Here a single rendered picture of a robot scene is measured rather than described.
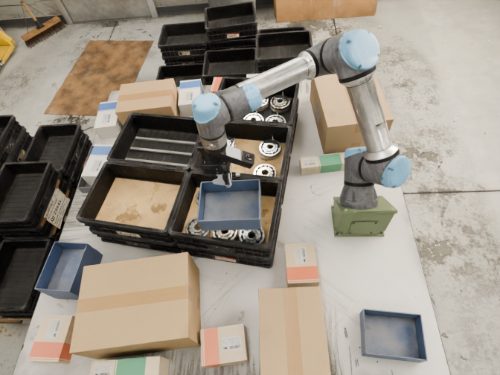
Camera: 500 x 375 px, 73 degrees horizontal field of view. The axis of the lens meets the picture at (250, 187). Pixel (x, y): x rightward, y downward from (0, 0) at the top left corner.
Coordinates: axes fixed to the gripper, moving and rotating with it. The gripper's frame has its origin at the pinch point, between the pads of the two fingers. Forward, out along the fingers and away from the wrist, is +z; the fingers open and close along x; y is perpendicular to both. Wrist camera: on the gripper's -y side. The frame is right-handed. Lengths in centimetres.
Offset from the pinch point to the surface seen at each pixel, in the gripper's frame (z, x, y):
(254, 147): 26.7, -41.4, -4.4
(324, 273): 43, 14, -34
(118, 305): 25, 34, 40
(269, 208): 29.0, -8.5, -12.1
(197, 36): 61, -205, 53
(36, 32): 84, -274, 247
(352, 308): 44, 27, -44
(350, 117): 19, -52, -49
